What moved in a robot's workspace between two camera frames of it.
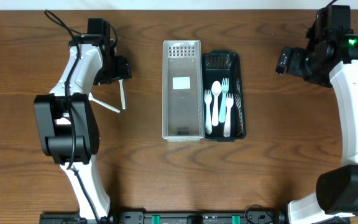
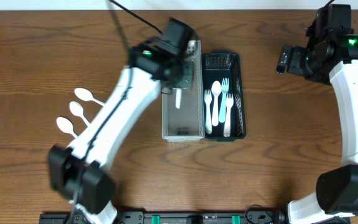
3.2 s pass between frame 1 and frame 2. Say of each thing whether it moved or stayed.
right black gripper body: stayed
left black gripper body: moved
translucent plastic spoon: moved
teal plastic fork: stayed
